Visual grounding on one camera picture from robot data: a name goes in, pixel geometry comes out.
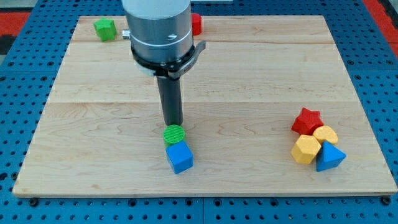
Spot blue cube block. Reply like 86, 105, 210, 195
165, 141, 193, 174

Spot red circle block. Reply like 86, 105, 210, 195
192, 13, 202, 36

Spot blue triangle block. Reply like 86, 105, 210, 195
316, 141, 346, 172

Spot wooden board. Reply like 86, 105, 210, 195
12, 16, 397, 198

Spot green circle block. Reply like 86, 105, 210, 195
163, 124, 185, 147

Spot red star block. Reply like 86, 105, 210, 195
291, 108, 324, 135

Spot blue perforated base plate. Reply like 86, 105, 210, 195
1, 0, 397, 223

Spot yellow heart block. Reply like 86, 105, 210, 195
313, 126, 338, 144

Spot yellow hexagon block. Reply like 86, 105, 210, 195
290, 134, 321, 164

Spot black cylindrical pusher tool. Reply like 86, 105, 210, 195
157, 77, 183, 126

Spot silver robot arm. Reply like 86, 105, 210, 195
122, 0, 206, 80

